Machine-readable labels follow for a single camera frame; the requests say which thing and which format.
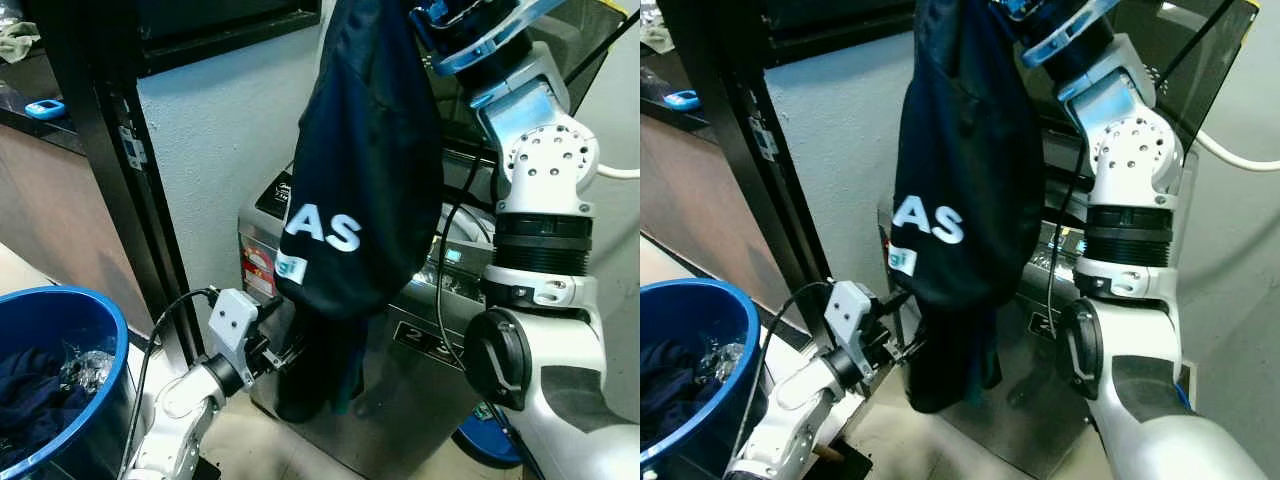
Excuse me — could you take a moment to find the black counter top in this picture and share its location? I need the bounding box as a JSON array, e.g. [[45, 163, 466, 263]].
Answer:
[[640, 40, 736, 141], [0, 48, 103, 153]]

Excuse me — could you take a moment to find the clear crumpled plastic wrap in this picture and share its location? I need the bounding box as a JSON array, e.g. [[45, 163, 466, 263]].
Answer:
[[698, 338, 748, 387], [58, 348, 117, 393]]

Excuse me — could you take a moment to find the crumpled pale cloth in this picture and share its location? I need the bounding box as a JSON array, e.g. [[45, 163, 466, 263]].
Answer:
[[0, 20, 43, 63], [640, 14, 677, 57]]

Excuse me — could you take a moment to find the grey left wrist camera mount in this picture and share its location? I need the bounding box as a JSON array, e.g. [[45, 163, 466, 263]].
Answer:
[[821, 279, 880, 348], [207, 287, 264, 358]]

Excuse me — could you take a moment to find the dark blue purple garment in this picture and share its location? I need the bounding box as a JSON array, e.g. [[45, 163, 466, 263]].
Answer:
[[640, 338, 705, 449], [0, 345, 79, 471]]

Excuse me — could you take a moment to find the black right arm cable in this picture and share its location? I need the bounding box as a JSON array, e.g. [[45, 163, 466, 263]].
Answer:
[[1044, 165, 1089, 313], [435, 150, 546, 480]]

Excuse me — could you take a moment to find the black garment with white print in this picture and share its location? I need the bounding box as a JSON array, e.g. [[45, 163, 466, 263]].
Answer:
[[274, 0, 447, 423], [889, 0, 1047, 415]]

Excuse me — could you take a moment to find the black door frame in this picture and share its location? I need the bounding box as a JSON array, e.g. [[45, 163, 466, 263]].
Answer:
[[25, 0, 203, 373], [658, 0, 833, 349]]

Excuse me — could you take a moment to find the blue plastic bucket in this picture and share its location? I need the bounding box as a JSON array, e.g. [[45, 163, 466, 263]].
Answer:
[[0, 285, 132, 480], [640, 277, 763, 477]]

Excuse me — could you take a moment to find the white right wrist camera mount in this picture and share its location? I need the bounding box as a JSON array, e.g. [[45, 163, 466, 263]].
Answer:
[[428, 0, 563, 78], [1010, 0, 1123, 69]]

